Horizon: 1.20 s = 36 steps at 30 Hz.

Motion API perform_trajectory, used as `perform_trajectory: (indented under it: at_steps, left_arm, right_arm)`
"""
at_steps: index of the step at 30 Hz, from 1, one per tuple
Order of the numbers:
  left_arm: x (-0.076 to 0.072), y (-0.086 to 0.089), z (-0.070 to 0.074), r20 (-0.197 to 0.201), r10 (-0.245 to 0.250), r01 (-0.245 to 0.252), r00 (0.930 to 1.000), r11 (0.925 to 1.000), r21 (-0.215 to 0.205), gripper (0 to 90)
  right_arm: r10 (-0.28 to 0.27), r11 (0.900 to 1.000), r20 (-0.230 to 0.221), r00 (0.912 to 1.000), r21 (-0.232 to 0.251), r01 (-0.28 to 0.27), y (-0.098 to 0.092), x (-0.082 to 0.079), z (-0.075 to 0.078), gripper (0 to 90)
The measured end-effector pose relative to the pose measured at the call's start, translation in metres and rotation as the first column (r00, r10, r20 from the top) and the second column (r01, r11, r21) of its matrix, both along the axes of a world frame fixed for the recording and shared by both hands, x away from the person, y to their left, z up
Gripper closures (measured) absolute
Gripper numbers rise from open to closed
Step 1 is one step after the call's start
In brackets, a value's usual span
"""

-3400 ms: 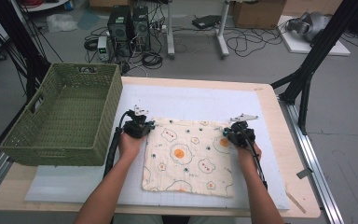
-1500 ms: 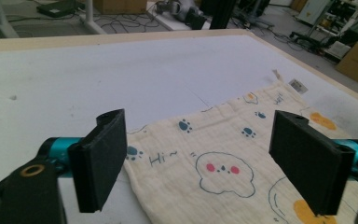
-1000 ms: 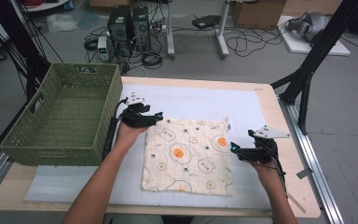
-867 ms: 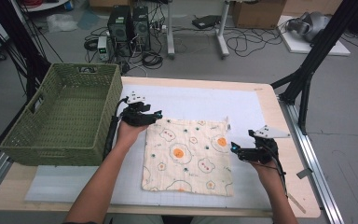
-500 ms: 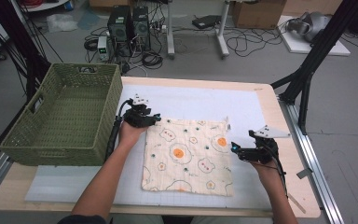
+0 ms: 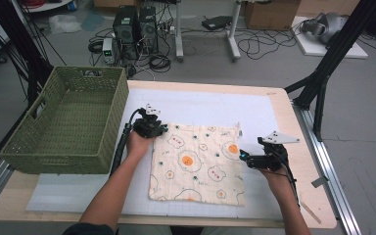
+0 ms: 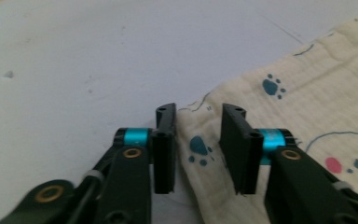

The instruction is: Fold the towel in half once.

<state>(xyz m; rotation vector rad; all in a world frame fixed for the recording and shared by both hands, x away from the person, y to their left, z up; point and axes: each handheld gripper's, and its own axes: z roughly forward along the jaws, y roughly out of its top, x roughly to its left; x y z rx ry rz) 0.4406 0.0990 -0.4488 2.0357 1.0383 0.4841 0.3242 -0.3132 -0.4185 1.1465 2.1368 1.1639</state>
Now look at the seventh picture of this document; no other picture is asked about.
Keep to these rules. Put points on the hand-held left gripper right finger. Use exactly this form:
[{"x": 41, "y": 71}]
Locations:
[{"x": 240, "y": 155}]

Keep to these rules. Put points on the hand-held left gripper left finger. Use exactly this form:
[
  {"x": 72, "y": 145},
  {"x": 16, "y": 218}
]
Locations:
[{"x": 164, "y": 155}]

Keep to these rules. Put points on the cream paw-print cloth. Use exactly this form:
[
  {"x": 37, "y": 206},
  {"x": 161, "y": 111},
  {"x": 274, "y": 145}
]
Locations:
[{"x": 292, "y": 102}]

